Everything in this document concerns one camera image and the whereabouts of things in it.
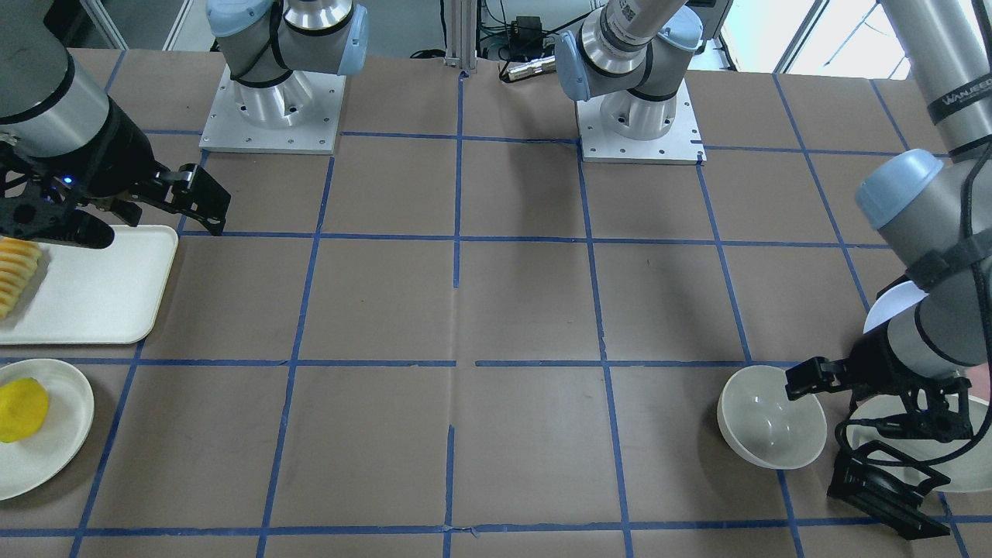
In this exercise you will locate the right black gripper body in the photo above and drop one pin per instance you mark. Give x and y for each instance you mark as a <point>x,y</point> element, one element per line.
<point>118,157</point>

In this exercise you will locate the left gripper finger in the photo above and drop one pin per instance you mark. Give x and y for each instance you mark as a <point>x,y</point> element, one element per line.
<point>823,364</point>
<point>805,379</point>

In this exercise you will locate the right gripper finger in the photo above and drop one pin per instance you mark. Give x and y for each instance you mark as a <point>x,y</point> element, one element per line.
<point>189,177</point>
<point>206,207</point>

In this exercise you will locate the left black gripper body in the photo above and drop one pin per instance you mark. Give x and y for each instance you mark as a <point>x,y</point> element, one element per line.
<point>874,363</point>

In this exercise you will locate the white bowl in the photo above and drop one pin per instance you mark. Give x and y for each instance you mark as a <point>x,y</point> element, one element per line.
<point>763,426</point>

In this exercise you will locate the yellow lemon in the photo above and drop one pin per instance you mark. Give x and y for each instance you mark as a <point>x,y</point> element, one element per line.
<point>24,407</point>

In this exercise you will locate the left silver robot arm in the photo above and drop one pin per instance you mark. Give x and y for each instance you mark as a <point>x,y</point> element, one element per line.
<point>935,217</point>

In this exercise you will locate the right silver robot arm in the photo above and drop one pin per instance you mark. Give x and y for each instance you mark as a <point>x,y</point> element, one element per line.
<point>264,42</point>

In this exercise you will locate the pink plate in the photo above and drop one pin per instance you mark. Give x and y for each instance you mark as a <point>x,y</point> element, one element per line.
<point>980,379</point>

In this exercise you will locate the sliced yellow toy fruit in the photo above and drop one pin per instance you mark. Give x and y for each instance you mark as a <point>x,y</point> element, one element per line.
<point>19,261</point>

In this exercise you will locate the cream plate in rack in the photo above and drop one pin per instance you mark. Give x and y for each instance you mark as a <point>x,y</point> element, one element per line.
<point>970,472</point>

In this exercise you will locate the black dish rack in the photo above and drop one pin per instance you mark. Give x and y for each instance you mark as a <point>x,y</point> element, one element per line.
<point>859,479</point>

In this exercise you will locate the blue plate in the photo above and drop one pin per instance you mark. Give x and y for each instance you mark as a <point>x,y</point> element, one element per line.
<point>892,302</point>

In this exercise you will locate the cream rectangular tray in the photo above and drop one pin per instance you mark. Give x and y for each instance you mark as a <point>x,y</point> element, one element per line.
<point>95,297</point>

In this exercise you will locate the cream round plate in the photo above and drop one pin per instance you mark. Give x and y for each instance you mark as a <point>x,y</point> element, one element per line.
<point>29,463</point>

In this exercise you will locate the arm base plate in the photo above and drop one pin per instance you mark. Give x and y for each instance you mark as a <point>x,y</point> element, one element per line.
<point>299,116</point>
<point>621,129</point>

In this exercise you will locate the aluminium frame post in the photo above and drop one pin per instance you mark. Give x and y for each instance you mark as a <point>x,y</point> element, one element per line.
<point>460,30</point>

